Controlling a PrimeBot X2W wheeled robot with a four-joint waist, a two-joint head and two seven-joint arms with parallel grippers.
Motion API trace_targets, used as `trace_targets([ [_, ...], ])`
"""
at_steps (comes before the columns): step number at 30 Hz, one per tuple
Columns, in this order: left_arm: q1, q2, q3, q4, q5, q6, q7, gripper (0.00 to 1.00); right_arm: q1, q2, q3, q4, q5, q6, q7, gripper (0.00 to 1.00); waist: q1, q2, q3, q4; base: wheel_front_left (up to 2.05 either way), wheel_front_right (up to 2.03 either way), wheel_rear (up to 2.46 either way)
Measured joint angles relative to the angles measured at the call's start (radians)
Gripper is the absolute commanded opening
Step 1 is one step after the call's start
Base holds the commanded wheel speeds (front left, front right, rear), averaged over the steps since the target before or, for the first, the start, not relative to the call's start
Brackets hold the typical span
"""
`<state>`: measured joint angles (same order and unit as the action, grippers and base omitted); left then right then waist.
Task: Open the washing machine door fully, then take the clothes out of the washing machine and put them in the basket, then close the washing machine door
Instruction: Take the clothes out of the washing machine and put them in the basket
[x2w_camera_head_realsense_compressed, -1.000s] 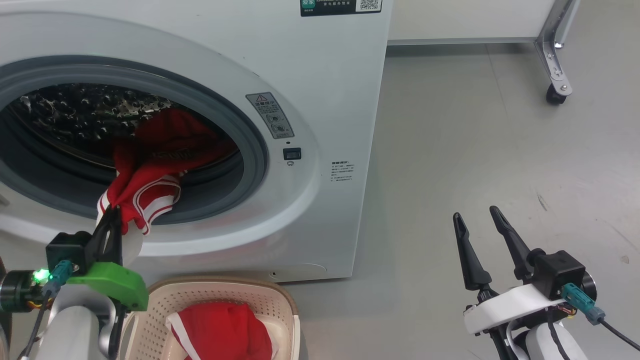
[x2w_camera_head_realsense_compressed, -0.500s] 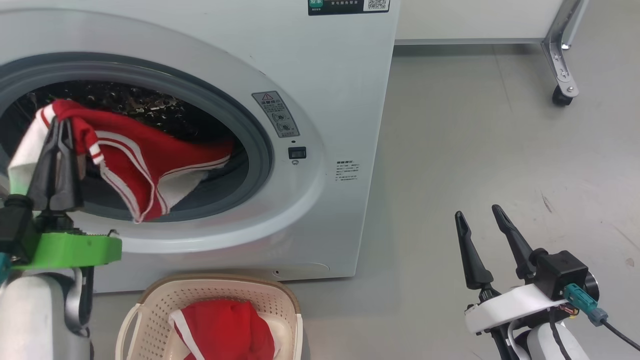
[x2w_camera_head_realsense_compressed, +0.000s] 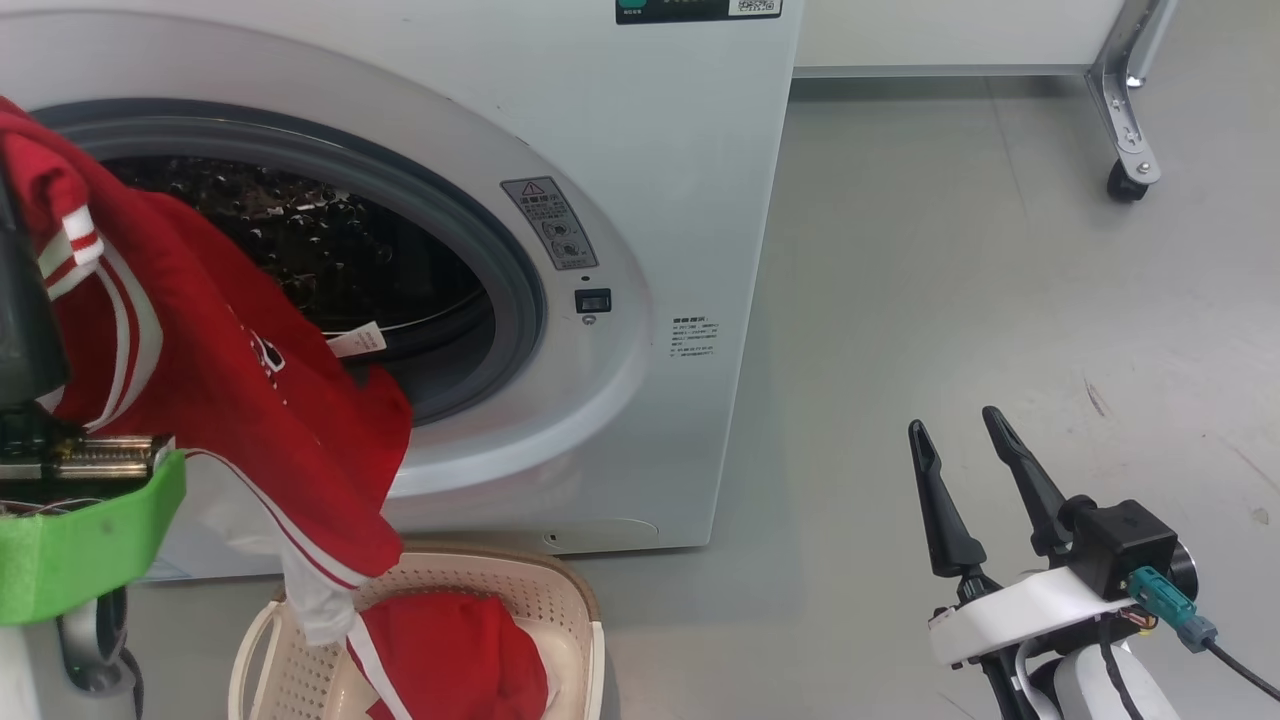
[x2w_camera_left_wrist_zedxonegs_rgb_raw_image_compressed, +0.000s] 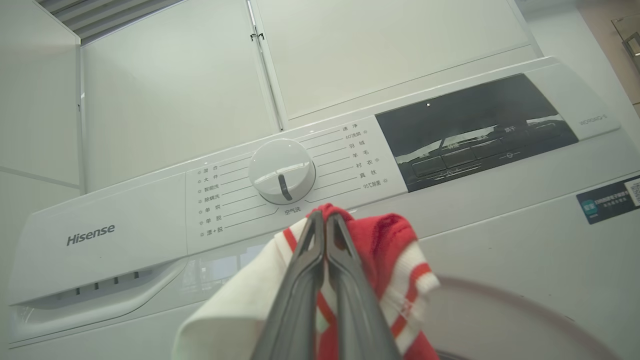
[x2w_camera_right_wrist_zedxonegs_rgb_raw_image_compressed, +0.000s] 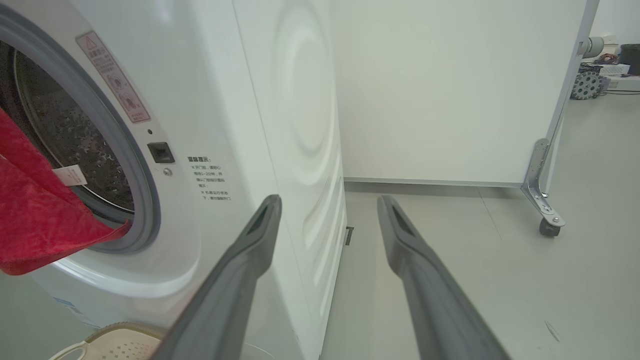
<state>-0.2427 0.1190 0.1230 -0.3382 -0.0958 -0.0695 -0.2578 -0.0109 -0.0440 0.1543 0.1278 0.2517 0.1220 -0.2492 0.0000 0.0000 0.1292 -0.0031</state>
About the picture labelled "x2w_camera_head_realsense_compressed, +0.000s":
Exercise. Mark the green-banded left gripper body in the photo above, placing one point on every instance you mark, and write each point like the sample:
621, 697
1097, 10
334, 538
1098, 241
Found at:
80, 540

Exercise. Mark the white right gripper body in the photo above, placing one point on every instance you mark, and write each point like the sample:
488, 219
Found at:
1020, 615

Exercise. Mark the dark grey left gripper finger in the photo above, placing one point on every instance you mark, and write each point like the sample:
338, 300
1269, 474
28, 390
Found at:
25, 340

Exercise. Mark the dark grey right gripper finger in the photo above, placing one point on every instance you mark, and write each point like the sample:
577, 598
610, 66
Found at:
945, 530
1030, 490

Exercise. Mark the red white-striped sports garment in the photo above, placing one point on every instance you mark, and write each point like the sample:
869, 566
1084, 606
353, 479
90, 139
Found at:
230, 420

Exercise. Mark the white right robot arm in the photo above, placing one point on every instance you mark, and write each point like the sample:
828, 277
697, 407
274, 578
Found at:
1090, 690

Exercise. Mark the cream perforated laundry basket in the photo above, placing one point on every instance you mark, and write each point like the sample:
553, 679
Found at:
560, 610

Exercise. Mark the black door latch socket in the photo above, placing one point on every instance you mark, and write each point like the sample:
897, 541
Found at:
593, 301

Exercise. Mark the white front-load washing machine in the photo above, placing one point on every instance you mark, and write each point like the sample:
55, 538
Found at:
650, 150

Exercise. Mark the grey rubber door gasket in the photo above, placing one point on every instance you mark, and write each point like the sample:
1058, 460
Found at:
500, 250

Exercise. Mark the small printed text label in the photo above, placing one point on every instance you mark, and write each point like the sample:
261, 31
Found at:
694, 338

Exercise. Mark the perforated steel drum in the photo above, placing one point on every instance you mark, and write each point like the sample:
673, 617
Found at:
330, 250

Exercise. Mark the black caster wheel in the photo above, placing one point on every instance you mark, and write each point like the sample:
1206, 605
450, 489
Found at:
1126, 185

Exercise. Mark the white round filter flap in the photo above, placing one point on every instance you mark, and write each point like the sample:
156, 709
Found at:
610, 533

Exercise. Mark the grey metal partition leg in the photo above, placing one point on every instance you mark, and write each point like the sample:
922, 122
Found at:
1128, 100

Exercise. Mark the white partition panel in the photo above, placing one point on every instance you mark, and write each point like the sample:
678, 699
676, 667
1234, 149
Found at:
950, 35

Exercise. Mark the grey warning sticker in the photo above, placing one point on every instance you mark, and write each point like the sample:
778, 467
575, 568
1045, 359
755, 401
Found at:
550, 222

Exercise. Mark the black and green top label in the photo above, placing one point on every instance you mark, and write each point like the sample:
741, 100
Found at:
700, 10

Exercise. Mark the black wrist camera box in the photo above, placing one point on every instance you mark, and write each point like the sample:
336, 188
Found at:
1125, 540

